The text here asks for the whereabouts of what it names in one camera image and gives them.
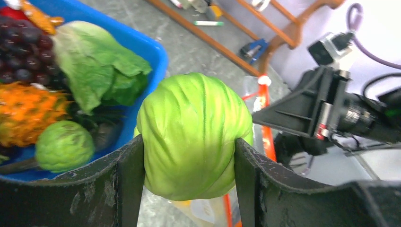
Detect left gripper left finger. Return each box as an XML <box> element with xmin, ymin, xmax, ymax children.
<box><xmin>0</xmin><ymin>135</ymin><xmax>145</xmax><ymax>227</ymax></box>

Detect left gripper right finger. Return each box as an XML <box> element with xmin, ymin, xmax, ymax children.
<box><xmin>235</xmin><ymin>138</ymin><xmax>401</xmax><ymax>227</ymax></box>

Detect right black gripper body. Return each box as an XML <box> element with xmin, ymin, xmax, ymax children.
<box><xmin>287</xmin><ymin>66</ymin><xmax>350</xmax><ymax>140</ymax></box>

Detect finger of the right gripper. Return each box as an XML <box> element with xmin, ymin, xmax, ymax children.
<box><xmin>252</xmin><ymin>70</ymin><xmax>317</xmax><ymax>138</ymax></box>

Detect clear zip top bag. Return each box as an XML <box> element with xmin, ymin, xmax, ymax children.
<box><xmin>169</xmin><ymin>74</ymin><xmax>277</xmax><ymax>227</ymax></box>

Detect pale green toy cabbage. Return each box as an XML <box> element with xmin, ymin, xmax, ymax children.
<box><xmin>134</xmin><ymin>72</ymin><xmax>253</xmax><ymax>201</ymax></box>

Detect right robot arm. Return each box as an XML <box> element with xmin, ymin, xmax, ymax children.
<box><xmin>253</xmin><ymin>66</ymin><xmax>401</xmax><ymax>161</ymax></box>

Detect wooden rack shelf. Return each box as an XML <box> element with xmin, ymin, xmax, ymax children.
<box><xmin>147</xmin><ymin>0</ymin><xmax>345</xmax><ymax>78</ymax></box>

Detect green toy cabbage front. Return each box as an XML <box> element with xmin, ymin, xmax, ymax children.
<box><xmin>35</xmin><ymin>121</ymin><xmax>95</xmax><ymax>173</ymax></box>

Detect blue stapler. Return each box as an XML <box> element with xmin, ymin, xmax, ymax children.
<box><xmin>239</xmin><ymin>38</ymin><xmax>269</xmax><ymax>65</ymax></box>

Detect blue plastic bin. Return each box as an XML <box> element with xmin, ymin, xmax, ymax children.
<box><xmin>0</xmin><ymin>0</ymin><xmax>167</xmax><ymax>182</ymax></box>

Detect orange textured toy fruit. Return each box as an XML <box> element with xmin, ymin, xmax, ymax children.
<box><xmin>0</xmin><ymin>82</ymin><xmax>71</xmax><ymax>147</ymax></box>

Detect green toy lettuce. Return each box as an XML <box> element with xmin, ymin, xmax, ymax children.
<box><xmin>52</xmin><ymin>21</ymin><xmax>152</xmax><ymax>115</ymax></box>

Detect green capped marker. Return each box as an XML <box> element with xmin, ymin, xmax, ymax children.
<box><xmin>193</xmin><ymin>20</ymin><xmax>224</xmax><ymax>26</ymax></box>

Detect dark toy grapes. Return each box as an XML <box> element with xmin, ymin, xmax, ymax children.
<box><xmin>0</xmin><ymin>16</ymin><xmax>68</xmax><ymax>90</ymax></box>

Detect red toy pepper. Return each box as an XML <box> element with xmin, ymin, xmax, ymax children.
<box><xmin>0</xmin><ymin>6</ymin><xmax>29</xmax><ymax>21</ymax></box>

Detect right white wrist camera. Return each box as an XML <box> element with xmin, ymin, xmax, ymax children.
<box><xmin>307</xmin><ymin>31</ymin><xmax>356</xmax><ymax>71</ymax></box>

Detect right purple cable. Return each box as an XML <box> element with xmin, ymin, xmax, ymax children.
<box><xmin>346</xmin><ymin>3</ymin><xmax>401</xmax><ymax>70</ymax></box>

